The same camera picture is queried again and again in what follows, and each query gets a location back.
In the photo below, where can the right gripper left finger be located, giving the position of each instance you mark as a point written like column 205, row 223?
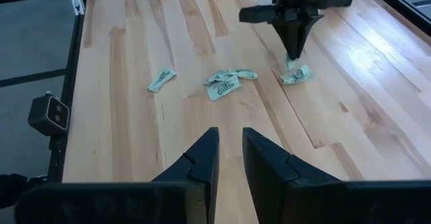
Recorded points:
column 188, row 197

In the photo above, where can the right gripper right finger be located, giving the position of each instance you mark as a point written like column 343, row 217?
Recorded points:
column 286, row 190

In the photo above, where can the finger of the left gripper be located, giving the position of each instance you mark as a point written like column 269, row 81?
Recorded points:
column 304, row 29
column 288, row 29

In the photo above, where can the pale green sweetener packet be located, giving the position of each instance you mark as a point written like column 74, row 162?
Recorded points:
column 235, row 73
column 291, row 63
column 298, row 76
column 161, row 79
column 224, row 89

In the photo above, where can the black table-level camera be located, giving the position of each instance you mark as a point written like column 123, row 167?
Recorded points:
column 48, row 114

